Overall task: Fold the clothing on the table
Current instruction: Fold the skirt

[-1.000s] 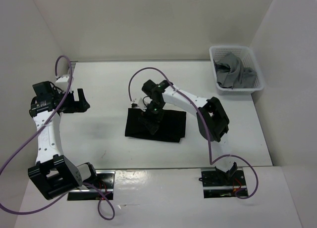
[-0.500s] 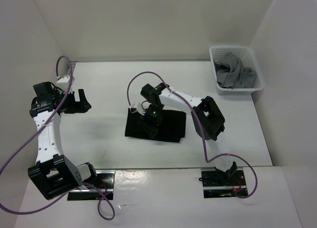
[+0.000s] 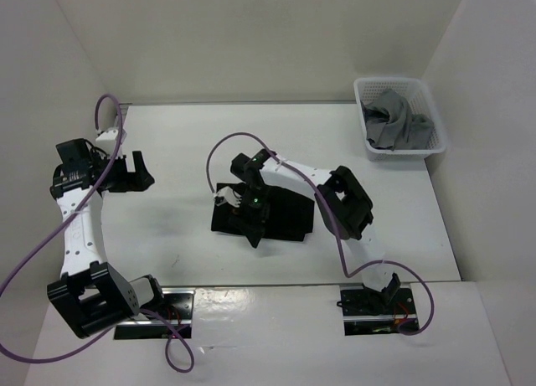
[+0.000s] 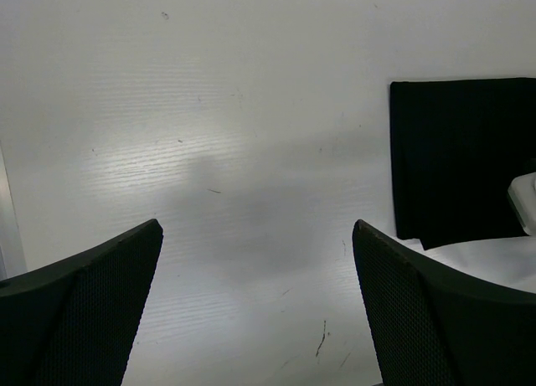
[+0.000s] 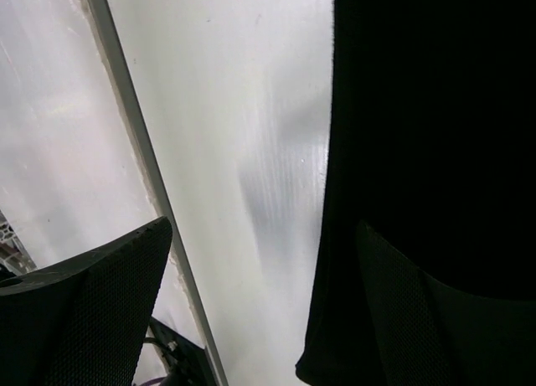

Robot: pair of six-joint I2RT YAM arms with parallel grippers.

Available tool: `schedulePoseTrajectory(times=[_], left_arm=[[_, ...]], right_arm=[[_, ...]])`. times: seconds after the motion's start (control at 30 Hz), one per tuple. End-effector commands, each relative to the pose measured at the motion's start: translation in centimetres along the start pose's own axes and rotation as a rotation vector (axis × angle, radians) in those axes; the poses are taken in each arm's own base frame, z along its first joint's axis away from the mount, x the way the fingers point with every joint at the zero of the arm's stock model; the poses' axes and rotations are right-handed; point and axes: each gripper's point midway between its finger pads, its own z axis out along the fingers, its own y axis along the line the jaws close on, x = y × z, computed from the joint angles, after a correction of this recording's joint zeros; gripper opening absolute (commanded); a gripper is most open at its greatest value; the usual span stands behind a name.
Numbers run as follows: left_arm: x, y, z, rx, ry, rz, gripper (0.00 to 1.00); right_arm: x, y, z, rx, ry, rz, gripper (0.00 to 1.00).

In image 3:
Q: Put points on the black skirt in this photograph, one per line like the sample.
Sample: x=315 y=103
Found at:
x=291 y=215

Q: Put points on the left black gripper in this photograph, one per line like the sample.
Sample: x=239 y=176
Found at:
x=138 y=181

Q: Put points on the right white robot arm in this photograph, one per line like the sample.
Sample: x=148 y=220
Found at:
x=345 y=208

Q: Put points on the aluminium table edge rail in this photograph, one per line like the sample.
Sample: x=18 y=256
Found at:
x=124 y=110

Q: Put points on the white plastic basket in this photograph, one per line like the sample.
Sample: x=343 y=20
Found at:
x=416 y=92

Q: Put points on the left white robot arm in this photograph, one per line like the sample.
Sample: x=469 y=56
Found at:
x=90 y=294

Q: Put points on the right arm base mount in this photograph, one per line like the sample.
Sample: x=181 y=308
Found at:
x=360 y=319

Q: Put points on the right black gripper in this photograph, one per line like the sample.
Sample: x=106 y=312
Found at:
x=254 y=232

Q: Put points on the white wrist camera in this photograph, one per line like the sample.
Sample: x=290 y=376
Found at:
x=227 y=195
x=107 y=139

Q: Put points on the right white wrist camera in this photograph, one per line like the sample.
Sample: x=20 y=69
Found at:
x=227 y=195

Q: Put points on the grey skirt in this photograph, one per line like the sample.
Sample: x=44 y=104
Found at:
x=392 y=125

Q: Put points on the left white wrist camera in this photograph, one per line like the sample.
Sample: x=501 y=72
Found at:
x=107 y=139

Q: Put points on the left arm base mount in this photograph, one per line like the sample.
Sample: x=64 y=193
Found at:
x=177 y=310

